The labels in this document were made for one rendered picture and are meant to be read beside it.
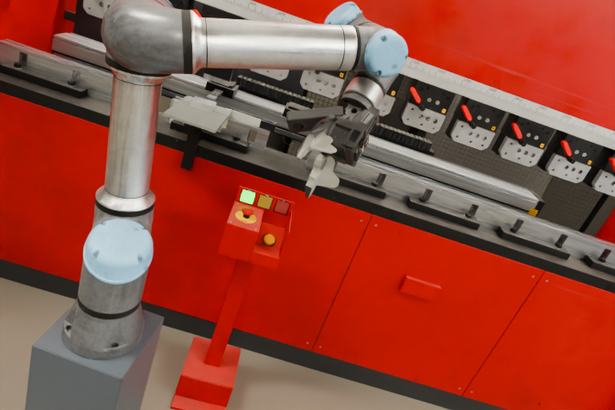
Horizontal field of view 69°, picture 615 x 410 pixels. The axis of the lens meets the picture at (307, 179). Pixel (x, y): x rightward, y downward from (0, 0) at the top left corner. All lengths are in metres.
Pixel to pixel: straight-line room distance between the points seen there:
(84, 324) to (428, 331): 1.48
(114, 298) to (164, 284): 1.12
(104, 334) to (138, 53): 0.52
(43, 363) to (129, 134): 0.46
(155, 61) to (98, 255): 0.36
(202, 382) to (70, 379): 0.89
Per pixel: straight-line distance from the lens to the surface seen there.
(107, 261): 0.86
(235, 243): 1.47
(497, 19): 1.73
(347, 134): 0.85
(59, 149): 1.90
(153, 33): 0.71
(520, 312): 2.11
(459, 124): 1.76
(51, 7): 2.41
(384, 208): 1.71
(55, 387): 1.06
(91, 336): 0.96
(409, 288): 1.90
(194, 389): 1.89
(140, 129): 0.89
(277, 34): 0.73
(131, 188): 0.95
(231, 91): 1.94
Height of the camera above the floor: 1.52
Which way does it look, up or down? 23 degrees down
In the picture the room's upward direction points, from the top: 20 degrees clockwise
